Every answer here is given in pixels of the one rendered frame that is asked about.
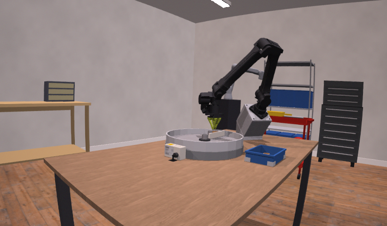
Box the blue open crate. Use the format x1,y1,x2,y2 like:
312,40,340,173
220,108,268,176
244,145,286,167

